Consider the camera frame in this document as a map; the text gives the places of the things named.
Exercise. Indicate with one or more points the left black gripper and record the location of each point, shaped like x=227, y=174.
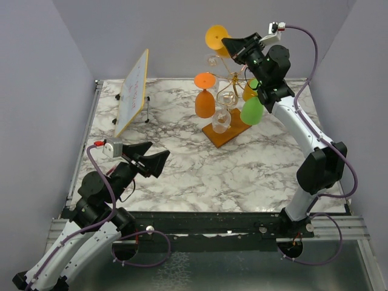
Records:
x=154, y=163

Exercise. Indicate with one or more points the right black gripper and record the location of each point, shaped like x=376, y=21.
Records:
x=239, y=48

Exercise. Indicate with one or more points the yellow plastic goblet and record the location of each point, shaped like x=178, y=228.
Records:
x=214, y=36
x=248, y=93

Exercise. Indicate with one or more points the clear wine glass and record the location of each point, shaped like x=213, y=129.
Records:
x=212, y=60
x=226, y=101

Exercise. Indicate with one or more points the orange plastic goblet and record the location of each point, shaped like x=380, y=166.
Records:
x=204, y=102

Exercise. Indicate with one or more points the green plastic goblet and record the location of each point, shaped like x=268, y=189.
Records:
x=252, y=110

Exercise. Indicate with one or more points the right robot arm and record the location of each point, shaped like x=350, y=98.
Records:
x=323, y=165

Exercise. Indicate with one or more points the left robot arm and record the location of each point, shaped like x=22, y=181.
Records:
x=96, y=221

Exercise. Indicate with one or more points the small whiteboard on easel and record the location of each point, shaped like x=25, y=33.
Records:
x=132, y=94

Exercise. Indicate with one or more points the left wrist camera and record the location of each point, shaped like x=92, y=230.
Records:
x=111, y=147

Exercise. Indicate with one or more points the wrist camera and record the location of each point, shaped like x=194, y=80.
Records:
x=111, y=147
x=274, y=34

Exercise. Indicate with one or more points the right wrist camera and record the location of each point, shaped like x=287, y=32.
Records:
x=274, y=34

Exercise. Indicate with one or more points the gold wire glass rack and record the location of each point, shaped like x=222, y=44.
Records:
x=227, y=80

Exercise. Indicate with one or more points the black mounting rail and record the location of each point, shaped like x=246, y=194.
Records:
x=197, y=230

